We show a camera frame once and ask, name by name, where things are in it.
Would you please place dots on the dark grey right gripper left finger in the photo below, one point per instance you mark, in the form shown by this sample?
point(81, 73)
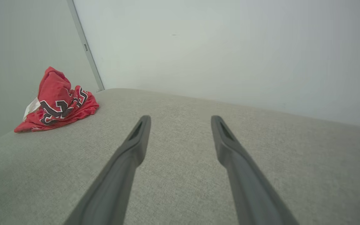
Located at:
point(117, 175)

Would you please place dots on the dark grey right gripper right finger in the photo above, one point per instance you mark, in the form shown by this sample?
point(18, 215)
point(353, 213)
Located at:
point(245, 181)

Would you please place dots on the red and white sports jersey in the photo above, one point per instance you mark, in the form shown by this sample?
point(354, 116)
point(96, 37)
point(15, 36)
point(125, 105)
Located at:
point(55, 90)

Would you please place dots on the grey fabric sofa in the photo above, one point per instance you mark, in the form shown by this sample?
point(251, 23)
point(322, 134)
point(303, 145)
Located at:
point(183, 103)

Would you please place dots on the grey metal wall trim strip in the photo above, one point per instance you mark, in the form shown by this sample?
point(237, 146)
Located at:
point(80, 31)

